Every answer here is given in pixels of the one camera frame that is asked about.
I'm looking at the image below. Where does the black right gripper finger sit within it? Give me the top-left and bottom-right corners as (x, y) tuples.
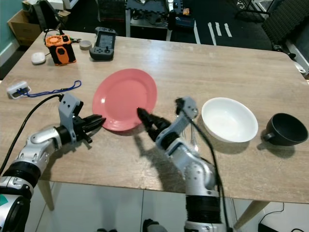
(143, 118), (161, 141)
(136, 107), (160, 126)

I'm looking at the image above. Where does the pink plate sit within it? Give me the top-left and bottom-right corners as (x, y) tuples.
(92, 68), (158, 132)

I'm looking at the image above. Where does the white bowl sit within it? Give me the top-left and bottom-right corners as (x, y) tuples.
(201, 97), (259, 143)

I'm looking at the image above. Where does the small white box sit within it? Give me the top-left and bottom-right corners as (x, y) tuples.
(7, 81), (30, 99)

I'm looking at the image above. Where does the wooden table leg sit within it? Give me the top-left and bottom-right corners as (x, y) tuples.
(233, 200), (272, 229)
(36, 180), (57, 211)

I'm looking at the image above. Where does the grey handheld controller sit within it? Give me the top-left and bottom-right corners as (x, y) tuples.
(89, 27), (118, 61)

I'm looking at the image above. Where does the orange and black device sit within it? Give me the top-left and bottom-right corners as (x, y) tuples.
(45, 32), (78, 66)

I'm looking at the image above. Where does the white round device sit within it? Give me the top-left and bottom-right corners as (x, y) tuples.
(30, 52), (47, 65)

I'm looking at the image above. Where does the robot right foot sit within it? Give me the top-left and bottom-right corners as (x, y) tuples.
(141, 219), (163, 232)

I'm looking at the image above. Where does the black bag with print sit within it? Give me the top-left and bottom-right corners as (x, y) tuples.
(169, 9), (197, 32)

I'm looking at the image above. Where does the cardboard box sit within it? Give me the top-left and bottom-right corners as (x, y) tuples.
(7, 10), (45, 47)

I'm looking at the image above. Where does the black backpack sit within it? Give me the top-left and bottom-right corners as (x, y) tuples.
(35, 0), (59, 30)

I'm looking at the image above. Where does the black cup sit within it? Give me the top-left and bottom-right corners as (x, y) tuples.
(263, 113), (309, 146)

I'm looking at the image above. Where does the black mesh chair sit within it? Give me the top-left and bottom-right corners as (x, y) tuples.
(261, 0), (309, 52)

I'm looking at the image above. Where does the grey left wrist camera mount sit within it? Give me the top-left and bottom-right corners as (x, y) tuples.
(58, 93), (84, 129)

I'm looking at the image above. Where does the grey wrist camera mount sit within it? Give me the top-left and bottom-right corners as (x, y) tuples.
(161, 96), (199, 150)
(58, 93), (84, 129)

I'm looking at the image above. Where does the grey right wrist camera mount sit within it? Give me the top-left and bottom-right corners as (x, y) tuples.
(161, 96), (199, 150)

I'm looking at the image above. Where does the blue lanyard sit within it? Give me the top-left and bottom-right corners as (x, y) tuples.
(27, 80), (82, 98)

